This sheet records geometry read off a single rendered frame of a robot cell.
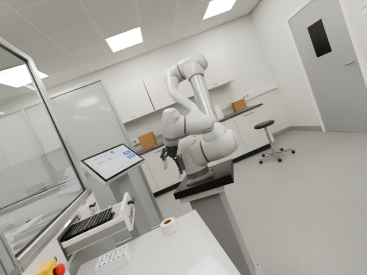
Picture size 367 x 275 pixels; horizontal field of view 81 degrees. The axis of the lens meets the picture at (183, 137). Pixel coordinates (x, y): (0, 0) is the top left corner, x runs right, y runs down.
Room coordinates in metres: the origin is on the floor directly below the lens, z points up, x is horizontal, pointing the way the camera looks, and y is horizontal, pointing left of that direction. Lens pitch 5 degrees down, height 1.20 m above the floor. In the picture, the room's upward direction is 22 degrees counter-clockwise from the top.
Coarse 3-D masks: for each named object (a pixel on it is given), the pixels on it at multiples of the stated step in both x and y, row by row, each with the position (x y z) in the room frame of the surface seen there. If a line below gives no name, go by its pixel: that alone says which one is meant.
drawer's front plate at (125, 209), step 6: (126, 198) 1.11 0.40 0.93; (126, 204) 1.04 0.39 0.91; (132, 204) 1.20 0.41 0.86; (120, 210) 0.94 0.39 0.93; (126, 210) 0.99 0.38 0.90; (132, 210) 1.13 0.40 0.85; (126, 216) 0.94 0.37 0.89; (132, 216) 1.06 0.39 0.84; (126, 222) 0.94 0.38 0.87; (132, 222) 1.00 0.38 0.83; (132, 228) 0.95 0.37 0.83
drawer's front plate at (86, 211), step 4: (88, 200) 1.43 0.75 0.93; (92, 200) 1.45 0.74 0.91; (88, 204) 1.35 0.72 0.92; (96, 204) 1.49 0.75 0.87; (84, 208) 1.26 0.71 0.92; (88, 208) 1.32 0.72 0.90; (92, 208) 1.38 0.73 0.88; (80, 212) 1.21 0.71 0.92; (84, 212) 1.24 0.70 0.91; (88, 212) 1.30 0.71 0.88; (92, 212) 1.35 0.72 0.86; (96, 212) 1.42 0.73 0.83; (80, 216) 1.21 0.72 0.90; (84, 216) 1.21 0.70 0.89; (88, 216) 1.27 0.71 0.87
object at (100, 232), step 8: (112, 208) 1.18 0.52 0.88; (120, 216) 0.96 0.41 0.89; (72, 224) 1.14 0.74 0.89; (104, 224) 0.94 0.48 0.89; (112, 224) 0.95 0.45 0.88; (120, 224) 0.95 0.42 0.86; (64, 232) 1.08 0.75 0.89; (88, 232) 0.93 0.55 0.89; (96, 232) 0.94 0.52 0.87; (104, 232) 0.94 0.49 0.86; (112, 232) 0.95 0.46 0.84; (64, 240) 1.05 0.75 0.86; (72, 240) 0.92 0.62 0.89; (80, 240) 0.92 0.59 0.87; (88, 240) 0.93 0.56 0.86; (96, 240) 0.93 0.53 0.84; (64, 248) 0.91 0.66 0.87; (72, 248) 0.92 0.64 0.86; (80, 248) 0.92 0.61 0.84
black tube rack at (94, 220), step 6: (96, 216) 1.10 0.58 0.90; (102, 216) 1.05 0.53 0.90; (78, 222) 1.12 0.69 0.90; (84, 222) 1.08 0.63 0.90; (90, 222) 1.04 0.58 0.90; (96, 222) 1.00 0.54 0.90; (102, 222) 0.98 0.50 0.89; (72, 228) 1.05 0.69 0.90; (78, 228) 1.02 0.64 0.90; (84, 228) 0.98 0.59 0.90; (90, 228) 1.04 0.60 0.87; (66, 234) 1.00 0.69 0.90; (72, 234) 0.96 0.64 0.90; (78, 234) 1.02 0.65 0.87; (60, 240) 0.95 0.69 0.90; (66, 240) 0.96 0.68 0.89
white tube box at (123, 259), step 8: (120, 248) 0.87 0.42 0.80; (128, 248) 0.87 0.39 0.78; (104, 256) 0.86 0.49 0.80; (112, 256) 0.83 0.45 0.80; (120, 256) 0.80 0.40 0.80; (128, 256) 0.82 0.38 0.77; (104, 264) 0.81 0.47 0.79; (112, 264) 0.79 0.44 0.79; (120, 264) 0.80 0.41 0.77; (96, 272) 0.78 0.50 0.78; (104, 272) 0.79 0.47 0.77
